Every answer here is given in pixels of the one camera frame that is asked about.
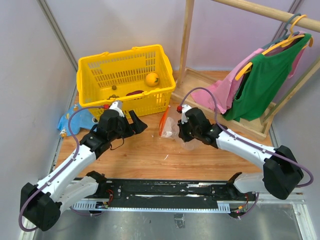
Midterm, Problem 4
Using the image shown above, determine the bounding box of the bunch of brown longans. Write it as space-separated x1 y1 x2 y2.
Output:
107 94 120 101

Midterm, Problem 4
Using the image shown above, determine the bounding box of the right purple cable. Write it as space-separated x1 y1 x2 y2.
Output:
179 86 315 188

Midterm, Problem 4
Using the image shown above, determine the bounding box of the blue cartoon cloth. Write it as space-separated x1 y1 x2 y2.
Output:
57 103 98 138

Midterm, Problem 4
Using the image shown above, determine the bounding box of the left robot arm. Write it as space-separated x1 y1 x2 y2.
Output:
18 108 148 232

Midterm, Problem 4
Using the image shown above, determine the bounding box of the yellow plastic shopping basket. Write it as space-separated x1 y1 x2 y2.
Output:
76 44 176 119

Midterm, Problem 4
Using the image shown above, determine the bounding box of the wooden clothes rack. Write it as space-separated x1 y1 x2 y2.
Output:
171 0 320 141

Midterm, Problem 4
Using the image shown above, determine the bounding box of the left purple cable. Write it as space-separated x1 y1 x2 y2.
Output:
18 104 106 232

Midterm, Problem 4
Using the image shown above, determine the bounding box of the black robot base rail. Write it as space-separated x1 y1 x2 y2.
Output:
74 171 258 216

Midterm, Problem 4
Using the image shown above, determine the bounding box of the green shirt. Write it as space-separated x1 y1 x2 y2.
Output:
223 33 312 122

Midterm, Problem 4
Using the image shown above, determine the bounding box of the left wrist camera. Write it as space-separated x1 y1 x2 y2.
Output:
109 100 125 118

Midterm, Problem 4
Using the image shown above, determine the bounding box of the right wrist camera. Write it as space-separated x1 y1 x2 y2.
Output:
176 104 192 124

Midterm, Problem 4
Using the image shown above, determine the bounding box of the clear zip top bag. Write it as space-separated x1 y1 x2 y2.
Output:
158 105 200 151

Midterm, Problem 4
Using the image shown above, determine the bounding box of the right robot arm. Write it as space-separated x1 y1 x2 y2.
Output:
177 104 304 200

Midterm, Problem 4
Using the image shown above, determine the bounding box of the dark red fruit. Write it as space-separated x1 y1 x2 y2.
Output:
126 90 144 96

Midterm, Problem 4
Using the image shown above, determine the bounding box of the grey clothes hanger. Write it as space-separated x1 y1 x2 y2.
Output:
262 13 302 50

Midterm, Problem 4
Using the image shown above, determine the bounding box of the orange fruit with leaf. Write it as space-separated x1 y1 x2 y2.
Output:
144 72 160 87

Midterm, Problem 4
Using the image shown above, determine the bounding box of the purple cable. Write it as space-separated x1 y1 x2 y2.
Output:
18 104 106 232
179 86 315 188

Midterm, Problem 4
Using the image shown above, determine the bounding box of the pink shirt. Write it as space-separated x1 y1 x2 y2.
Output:
191 39 307 115

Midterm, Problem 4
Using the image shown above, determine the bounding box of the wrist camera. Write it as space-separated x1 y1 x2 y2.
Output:
176 104 192 124
109 100 125 118

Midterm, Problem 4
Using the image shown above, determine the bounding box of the yellow clothes hanger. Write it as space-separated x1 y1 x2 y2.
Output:
235 14 307 81

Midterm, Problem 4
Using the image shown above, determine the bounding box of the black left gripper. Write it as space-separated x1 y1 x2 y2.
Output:
109 109 147 141

